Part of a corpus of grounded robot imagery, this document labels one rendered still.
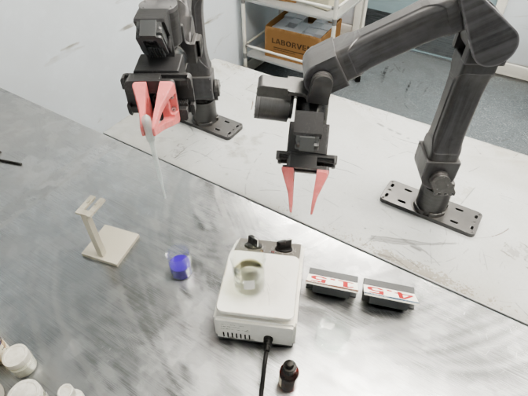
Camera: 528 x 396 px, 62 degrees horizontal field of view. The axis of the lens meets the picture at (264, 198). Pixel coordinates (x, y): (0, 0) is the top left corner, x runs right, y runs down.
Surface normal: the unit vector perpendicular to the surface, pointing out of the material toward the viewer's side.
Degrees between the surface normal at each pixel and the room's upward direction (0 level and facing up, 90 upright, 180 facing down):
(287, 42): 91
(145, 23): 37
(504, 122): 0
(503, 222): 0
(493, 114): 0
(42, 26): 90
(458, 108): 90
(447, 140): 82
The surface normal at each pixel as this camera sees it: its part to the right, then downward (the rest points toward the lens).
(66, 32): 0.84, 0.37
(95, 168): -0.01, -0.71
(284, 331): -0.15, 0.70
